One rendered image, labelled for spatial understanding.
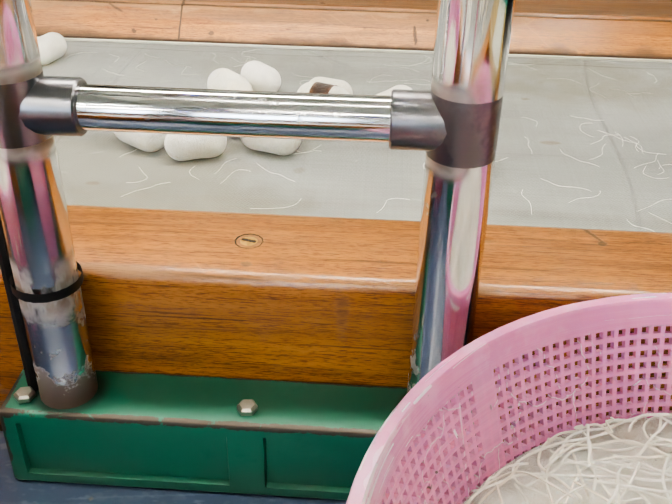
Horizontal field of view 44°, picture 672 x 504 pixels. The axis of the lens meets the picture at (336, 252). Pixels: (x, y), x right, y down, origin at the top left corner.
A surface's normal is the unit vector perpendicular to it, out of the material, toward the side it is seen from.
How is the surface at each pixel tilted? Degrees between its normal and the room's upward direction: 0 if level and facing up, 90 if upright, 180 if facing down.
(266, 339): 90
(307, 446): 90
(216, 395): 0
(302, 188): 0
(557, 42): 45
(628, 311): 75
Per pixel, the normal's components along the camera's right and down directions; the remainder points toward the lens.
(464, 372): 0.69, 0.15
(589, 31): -0.04, -0.23
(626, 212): 0.01, -0.85
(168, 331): -0.07, 0.53
